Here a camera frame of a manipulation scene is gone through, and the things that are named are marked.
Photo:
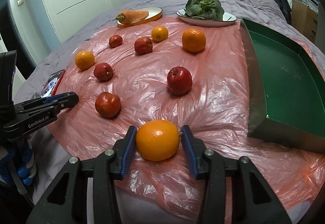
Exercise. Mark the green leafy vegetable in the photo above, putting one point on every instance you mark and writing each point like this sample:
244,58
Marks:
210,10

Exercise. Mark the red smartphone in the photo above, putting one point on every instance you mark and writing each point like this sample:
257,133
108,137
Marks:
51,86

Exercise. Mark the orange carrot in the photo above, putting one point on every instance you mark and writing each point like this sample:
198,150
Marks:
130,16

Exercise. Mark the white striped plate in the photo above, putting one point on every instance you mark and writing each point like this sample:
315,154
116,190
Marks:
228,19

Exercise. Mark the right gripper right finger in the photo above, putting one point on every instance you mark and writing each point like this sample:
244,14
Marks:
193,149

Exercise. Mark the green rectangular tray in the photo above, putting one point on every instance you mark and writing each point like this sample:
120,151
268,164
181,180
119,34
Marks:
286,90

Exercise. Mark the big red apple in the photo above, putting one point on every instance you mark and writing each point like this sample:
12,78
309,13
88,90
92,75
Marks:
179,81

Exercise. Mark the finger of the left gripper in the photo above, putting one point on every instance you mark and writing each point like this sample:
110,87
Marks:
64,98
59,107

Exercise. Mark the wooden nightstand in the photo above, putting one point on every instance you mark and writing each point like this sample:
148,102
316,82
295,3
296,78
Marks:
304,19

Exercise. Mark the pink plastic sheet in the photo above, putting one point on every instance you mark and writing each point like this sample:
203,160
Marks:
216,108

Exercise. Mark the blue gloved left hand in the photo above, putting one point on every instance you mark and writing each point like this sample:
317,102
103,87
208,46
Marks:
26,167

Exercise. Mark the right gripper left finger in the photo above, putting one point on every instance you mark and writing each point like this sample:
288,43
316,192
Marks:
124,152

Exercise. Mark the small yellow orange back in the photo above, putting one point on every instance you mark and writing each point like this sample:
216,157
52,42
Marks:
159,33

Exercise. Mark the orange rimmed plate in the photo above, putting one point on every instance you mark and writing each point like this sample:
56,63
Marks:
154,14

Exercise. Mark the large textured orange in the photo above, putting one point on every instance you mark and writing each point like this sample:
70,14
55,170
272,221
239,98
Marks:
193,40

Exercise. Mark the black backpack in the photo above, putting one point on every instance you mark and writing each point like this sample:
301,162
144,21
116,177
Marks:
285,9

